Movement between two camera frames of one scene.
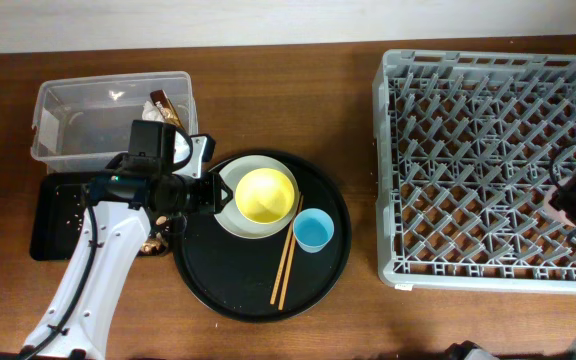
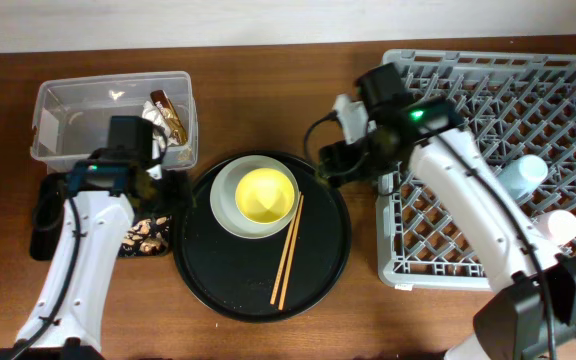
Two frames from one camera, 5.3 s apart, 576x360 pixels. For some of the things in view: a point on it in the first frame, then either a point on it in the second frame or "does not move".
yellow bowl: (264, 195) does not move
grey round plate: (229, 214) does not move
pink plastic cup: (551, 212) -> (559, 226)
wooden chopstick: (285, 250) does not move
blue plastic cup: (312, 229) -> (523, 175)
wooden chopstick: (289, 259) does not move
